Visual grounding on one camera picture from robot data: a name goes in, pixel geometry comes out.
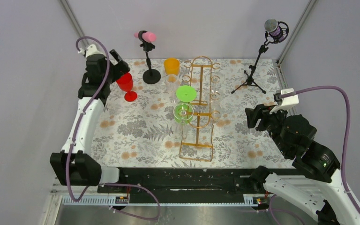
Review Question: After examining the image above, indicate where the red plastic wine glass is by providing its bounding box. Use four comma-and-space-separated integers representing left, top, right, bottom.
116, 72, 138, 102

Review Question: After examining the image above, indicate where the black stand with pink microphone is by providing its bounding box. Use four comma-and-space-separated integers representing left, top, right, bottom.
134, 30, 161, 84

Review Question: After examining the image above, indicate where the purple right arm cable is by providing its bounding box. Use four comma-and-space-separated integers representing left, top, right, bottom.
268, 86, 360, 225

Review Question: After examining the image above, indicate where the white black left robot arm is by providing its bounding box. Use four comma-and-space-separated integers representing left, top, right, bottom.
50, 46, 130, 193

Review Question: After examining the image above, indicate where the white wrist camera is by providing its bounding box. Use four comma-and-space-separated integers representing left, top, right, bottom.
78, 44, 103, 58
270, 88, 299, 113

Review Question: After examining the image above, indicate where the green plastic wine glass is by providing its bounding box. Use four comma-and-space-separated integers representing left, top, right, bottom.
173, 85, 196, 124

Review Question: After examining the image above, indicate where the gold wire wine glass rack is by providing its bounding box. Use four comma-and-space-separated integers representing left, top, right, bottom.
179, 56, 220, 162

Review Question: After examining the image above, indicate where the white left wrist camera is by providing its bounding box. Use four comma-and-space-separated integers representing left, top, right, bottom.
78, 44, 103, 58

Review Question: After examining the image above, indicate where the yellow plastic wine glass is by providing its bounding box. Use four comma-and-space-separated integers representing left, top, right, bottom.
164, 58, 180, 75

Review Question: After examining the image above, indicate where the tripod stand with purple microphone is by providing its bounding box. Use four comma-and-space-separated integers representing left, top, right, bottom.
231, 19, 290, 94

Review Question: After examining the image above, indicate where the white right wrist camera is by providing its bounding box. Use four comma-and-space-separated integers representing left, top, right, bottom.
270, 88, 299, 113

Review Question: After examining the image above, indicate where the floral patterned tablecloth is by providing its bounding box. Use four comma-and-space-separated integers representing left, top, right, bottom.
91, 59, 291, 168

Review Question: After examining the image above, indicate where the clear wine glass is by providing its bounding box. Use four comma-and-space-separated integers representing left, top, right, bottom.
173, 102, 194, 141
204, 68, 225, 91
165, 74, 180, 103
207, 90, 224, 122

